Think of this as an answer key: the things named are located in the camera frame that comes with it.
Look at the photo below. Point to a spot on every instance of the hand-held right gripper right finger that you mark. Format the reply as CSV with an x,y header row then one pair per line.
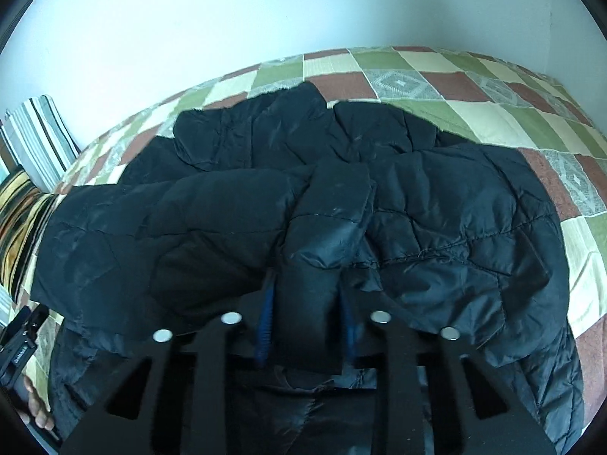
x,y
349,334

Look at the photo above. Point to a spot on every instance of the yellow black striped pillow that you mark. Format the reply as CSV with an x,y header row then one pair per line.
x,y
23,218

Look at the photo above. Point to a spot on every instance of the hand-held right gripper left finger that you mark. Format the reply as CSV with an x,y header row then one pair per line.
x,y
265,324

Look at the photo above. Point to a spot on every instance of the black puffer jacket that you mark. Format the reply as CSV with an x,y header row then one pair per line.
x,y
227,227

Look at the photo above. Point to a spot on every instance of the checkered patchwork bedspread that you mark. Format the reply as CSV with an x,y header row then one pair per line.
x,y
479,104

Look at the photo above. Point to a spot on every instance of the person's left hand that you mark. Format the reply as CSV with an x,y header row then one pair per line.
x,y
38,407

